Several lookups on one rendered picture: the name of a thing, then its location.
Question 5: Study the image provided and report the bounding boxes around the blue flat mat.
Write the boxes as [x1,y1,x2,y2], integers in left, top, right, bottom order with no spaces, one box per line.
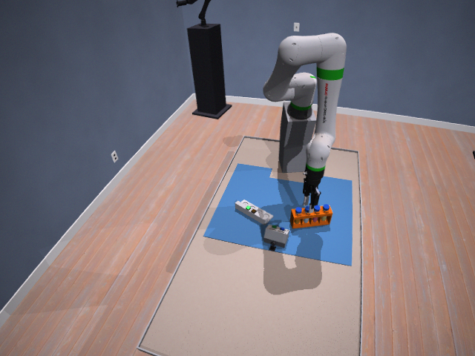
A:
[203,163,353,266]

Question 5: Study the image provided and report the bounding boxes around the white control panel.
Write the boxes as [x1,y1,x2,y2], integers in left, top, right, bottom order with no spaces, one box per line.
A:
[263,225,289,251]

